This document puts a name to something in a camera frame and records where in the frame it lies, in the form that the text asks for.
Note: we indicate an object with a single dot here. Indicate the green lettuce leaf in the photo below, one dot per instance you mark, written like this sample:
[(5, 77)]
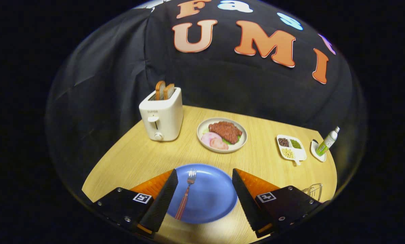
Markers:
[(237, 138)]

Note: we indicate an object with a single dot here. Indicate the black backdrop cloth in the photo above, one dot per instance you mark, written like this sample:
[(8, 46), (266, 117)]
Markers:
[(222, 84)]

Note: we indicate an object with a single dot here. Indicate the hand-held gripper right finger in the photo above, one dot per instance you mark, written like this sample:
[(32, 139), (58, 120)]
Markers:
[(248, 203)]

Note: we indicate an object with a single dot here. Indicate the pile of green beans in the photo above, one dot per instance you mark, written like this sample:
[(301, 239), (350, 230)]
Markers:
[(295, 144)]

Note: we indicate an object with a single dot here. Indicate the pink ham slice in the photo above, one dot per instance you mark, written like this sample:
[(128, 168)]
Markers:
[(207, 138), (219, 144)]

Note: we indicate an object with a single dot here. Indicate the pile of yellow soybeans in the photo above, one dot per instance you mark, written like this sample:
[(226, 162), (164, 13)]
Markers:
[(287, 153)]

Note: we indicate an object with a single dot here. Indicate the brown toast slice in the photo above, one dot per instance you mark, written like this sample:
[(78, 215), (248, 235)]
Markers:
[(160, 89), (169, 90)]

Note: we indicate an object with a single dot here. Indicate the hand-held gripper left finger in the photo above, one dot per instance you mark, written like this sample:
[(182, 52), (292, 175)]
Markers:
[(162, 203)]

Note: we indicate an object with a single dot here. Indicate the beige round food plate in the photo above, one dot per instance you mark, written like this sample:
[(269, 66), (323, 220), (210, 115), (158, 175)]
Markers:
[(240, 143)]

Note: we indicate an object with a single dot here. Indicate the silver bottle green label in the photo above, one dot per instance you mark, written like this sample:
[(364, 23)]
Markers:
[(326, 142)]

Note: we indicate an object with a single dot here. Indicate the white toaster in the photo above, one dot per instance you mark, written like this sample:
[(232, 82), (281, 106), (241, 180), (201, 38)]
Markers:
[(165, 118)]

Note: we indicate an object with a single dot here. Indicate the white divided dish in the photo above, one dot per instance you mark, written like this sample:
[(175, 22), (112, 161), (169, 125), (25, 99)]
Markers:
[(300, 155)]

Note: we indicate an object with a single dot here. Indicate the small white tray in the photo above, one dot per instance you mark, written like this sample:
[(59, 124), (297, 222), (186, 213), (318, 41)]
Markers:
[(314, 149)]

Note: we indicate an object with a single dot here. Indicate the brown meat steak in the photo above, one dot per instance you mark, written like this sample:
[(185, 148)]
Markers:
[(224, 131)]

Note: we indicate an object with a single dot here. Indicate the pile of dark red beans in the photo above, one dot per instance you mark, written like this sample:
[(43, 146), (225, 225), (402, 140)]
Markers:
[(283, 142)]

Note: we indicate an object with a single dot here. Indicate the metal perforated basket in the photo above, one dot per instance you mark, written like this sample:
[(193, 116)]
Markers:
[(315, 189)]

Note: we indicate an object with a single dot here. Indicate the blue round plate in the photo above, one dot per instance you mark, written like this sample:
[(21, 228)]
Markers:
[(209, 196)]

